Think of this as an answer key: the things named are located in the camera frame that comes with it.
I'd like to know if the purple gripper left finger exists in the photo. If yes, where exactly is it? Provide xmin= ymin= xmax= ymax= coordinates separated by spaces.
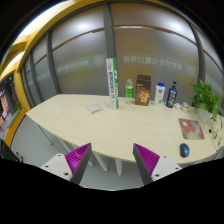
xmin=40 ymin=142 xmax=93 ymax=186

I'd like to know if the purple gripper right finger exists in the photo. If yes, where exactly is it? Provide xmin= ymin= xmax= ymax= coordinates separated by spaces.
xmin=132 ymin=143 xmax=183 ymax=186

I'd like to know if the blue black computer mouse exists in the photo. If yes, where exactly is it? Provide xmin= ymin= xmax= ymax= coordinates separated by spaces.
xmin=180 ymin=143 xmax=190 ymax=157

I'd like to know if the colourful floral mouse pad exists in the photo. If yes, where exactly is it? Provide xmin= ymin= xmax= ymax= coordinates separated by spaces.
xmin=179 ymin=118 xmax=204 ymax=140

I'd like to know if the light wooden table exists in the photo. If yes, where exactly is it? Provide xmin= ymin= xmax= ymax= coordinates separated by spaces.
xmin=27 ymin=94 xmax=224 ymax=172

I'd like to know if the small white jar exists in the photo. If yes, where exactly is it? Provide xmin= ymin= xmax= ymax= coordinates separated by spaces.
xmin=174 ymin=103 xmax=181 ymax=110

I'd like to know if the small white cup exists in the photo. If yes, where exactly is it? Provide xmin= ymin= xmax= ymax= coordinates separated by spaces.
xmin=181 ymin=102 xmax=189 ymax=112

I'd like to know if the clear green-label plastic bottle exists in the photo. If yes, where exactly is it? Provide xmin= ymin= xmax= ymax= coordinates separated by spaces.
xmin=126 ymin=79 xmax=133 ymax=104

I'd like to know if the dark blue pump bottle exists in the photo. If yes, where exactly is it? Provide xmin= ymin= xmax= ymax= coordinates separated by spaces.
xmin=166 ymin=81 xmax=178 ymax=108

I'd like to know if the white shampoo bottle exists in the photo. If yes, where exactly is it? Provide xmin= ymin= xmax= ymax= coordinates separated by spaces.
xmin=154 ymin=82 xmax=165 ymax=106

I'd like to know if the brown cardboard box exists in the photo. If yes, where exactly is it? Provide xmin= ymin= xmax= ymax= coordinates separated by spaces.
xmin=135 ymin=74 xmax=151 ymax=106

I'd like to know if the green potted plant white pot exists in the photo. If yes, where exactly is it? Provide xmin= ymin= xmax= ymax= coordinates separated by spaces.
xmin=191 ymin=80 xmax=224 ymax=145

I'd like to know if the tall white green tube box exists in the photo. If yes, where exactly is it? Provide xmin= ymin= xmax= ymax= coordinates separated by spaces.
xmin=106 ymin=58 xmax=119 ymax=110

